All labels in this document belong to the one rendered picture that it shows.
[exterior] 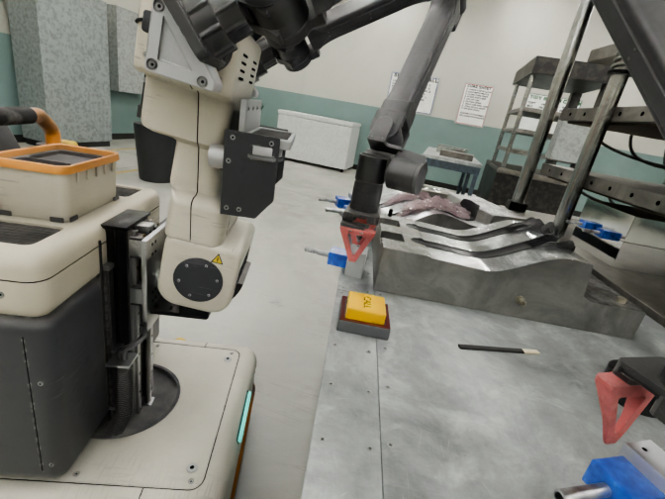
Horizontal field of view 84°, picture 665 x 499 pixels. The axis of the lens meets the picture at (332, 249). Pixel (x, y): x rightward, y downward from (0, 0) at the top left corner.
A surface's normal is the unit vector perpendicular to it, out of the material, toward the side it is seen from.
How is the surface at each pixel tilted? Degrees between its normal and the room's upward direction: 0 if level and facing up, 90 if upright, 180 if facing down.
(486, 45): 90
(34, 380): 90
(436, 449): 0
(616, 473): 0
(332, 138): 90
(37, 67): 90
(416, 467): 0
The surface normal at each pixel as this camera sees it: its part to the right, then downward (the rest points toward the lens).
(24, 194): 0.05, 0.40
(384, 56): -0.27, 0.29
